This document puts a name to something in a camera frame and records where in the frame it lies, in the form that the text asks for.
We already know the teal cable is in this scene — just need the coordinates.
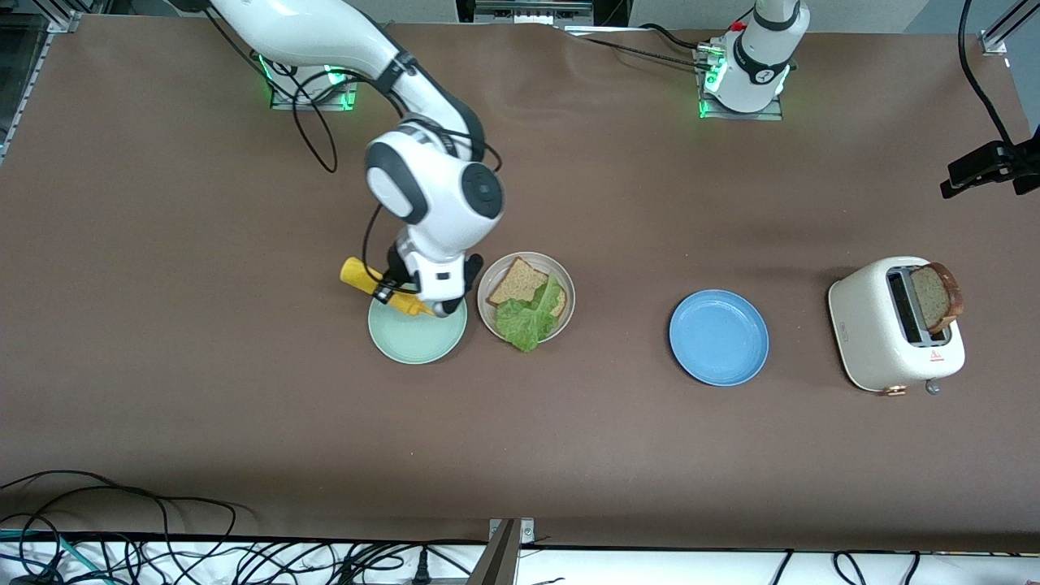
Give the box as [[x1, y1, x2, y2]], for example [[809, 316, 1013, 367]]
[[0, 528, 98, 585]]

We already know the dark-crumb bread slice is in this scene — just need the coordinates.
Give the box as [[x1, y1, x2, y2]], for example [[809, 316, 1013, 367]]
[[908, 262, 965, 334]]

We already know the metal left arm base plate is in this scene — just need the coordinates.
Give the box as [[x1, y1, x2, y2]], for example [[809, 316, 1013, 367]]
[[697, 45, 785, 121]]

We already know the curled black cable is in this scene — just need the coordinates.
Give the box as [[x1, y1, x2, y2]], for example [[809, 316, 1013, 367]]
[[833, 551, 923, 585]]

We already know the blue plate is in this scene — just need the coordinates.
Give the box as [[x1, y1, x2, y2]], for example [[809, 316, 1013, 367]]
[[669, 289, 770, 388]]

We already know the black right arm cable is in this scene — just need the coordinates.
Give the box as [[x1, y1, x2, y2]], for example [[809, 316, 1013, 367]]
[[213, 8, 505, 285]]

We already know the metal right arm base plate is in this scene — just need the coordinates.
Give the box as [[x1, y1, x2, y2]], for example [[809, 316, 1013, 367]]
[[270, 77, 364, 111]]

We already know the yellow mustard squeeze bottle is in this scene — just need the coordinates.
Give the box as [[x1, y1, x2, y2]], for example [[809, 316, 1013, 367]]
[[340, 257, 437, 318]]

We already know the green plate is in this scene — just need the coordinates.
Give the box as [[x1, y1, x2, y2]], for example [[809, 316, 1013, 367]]
[[367, 280, 469, 365]]

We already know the beige plate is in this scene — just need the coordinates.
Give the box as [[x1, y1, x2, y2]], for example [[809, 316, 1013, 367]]
[[477, 252, 576, 344]]

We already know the black cable on table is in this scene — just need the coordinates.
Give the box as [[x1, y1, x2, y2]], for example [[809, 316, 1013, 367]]
[[569, 23, 724, 70]]

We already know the grey aluminium frame enclosure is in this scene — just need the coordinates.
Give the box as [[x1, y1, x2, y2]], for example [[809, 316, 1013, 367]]
[[0, 0, 82, 163]]

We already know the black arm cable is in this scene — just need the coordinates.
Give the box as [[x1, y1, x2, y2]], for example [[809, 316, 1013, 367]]
[[213, 8, 505, 285], [959, 0, 1021, 151]]

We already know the black and silver equipment rack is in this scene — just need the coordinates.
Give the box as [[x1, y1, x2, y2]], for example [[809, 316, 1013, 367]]
[[455, 0, 631, 29]]

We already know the long looped black cable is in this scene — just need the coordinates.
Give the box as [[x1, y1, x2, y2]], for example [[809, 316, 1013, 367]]
[[0, 470, 238, 561]]

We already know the metal table edge bracket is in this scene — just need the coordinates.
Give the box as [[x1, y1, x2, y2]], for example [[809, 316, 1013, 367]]
[[466, 518, 537, 585]]

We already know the aluminium corner frame profile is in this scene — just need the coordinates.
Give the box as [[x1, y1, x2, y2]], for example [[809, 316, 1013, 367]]
[[979, 0, 1040, 56]]

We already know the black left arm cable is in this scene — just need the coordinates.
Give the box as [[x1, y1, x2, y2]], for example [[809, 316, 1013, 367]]
[[959, 0, 1021, 151]]

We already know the light-crumb bread slice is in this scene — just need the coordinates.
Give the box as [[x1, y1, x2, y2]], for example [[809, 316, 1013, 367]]
[[486, 258, 568, 319]]

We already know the white two-slot toaster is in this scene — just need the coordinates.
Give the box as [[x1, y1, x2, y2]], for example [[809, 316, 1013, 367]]
[[828, 256, 967, 393]]

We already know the green lettuce leaf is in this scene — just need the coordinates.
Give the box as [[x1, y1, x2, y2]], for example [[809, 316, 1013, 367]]
[[495, 274, 564, 353]]

